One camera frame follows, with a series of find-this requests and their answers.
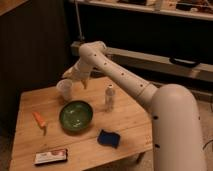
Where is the black handle on shelf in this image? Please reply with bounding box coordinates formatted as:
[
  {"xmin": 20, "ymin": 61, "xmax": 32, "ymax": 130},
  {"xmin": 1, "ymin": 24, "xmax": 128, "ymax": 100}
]
[{"xmin": 169, "ymin": 57, "xmax": 200, "ymax": 68}]

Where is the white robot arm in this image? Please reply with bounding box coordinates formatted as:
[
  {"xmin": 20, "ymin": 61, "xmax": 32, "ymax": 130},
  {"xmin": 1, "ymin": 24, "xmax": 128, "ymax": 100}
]
[{"xmin": 63, "ymin": 41, "xmax": 207, "ymax": 171}]

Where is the clear plastic bottle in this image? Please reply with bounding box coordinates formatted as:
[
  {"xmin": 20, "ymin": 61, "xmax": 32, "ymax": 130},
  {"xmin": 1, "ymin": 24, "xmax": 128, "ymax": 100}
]
[{"xmin": 105, "ymin": 84, "xmax": 115, "ymax": 112}]

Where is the wooden table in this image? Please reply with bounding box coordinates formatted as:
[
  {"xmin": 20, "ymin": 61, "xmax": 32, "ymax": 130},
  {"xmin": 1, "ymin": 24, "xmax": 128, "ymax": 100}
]
[{"xmin": 9, "ymin": 77, "xmax": 152, "ymax": 171}]

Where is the orange carrot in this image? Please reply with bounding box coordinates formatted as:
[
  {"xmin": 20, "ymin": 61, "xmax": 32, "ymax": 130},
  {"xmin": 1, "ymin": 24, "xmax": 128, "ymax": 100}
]
[{"xmin": 33, "ymin": 112, "xmax": 46, "ymax": 129}]

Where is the green ceramic bowl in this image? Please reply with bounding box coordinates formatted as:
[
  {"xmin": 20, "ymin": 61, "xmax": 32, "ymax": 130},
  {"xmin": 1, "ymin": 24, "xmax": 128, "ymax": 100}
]
[{"xmin": 59, "ymin": 100, "xmax": 93, "ymax": 132}]

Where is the white ceramic cup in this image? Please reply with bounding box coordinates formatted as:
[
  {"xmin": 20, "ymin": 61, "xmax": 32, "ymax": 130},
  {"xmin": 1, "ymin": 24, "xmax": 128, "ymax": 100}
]
[{"xmin": 56, "ymin": 79, "xmax": 72, "ymax": 101}]

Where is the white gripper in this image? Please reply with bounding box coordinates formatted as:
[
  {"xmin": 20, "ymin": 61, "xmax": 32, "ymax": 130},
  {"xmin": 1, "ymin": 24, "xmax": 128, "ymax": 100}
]
[{"xmin": 62, "ymin": 59, "xmax": 93, "ymax": 89}]

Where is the metal shelf rack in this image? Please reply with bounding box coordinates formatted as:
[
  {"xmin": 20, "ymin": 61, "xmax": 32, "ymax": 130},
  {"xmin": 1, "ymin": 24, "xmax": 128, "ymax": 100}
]
[{"xmin": 68, "ymin": 1, "xmax": 213, "ymax": 93}]

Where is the black cable on floor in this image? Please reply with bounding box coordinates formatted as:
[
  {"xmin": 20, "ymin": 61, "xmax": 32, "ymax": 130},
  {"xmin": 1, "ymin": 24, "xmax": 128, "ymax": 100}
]
[{"xmin": 203, "ymin": 138, "xmax": 213, "ymax": 149}]

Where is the flat snack package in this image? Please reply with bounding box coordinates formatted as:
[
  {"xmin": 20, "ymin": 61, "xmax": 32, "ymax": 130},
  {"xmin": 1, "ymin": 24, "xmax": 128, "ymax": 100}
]
[{"xmin": 34, "ymin": 149, "xmax": 68, "ymax": 165}]

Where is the blue sponge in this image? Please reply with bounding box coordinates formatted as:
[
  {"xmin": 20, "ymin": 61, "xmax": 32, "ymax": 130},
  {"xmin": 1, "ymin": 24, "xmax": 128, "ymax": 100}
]
[{"xmin": 97, "ymin": 130, "xmax": 121, "ymax": 148}]

